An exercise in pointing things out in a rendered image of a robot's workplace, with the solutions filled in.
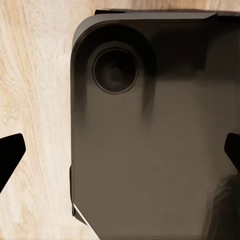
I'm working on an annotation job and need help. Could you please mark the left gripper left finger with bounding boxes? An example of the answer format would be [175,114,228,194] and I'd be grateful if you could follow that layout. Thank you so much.
[0,133,26,193]

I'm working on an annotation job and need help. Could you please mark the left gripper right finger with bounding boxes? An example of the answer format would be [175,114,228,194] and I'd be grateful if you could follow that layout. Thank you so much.
[224,133,240,173]

